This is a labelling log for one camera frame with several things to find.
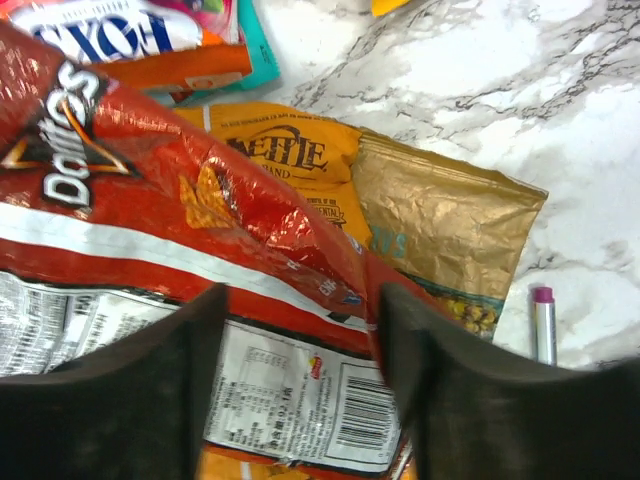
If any green Fox's candy bag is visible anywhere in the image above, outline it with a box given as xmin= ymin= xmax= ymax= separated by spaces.
xmin=150 ymin=0 xmax=280 ymax=107

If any pink marker pen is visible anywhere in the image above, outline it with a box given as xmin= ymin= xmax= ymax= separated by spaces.
xmin=531 ymin=286 xmax=557 ymax=366

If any yellow M&M's bag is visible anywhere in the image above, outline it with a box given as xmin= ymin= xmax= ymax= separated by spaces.
xmin=371 ymin=0 xmax=411 ymax=17

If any orange white snack packet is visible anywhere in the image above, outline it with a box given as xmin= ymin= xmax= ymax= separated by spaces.
xmin=1 ymin=0 xmax=252 ymax=92

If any red white chips bag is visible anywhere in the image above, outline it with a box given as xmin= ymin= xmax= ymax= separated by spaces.
xmin=0 ymin=19 xmax=451 ymax=476

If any orange chips bag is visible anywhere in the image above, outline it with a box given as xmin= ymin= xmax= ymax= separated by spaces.
xmin=176 ymin=103 xmax=404 ymax=479

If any gold crispy snack bag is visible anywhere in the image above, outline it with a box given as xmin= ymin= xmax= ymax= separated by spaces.
xmin=352 ymin=129 xmax=548 ymax=339

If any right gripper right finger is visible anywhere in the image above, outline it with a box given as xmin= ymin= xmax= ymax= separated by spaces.
xmin=378 ymin=284 xmax=639 ymax=479

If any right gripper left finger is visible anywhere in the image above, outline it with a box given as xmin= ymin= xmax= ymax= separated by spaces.
xmin=1 ymin=285 xmax=228 ymax=479

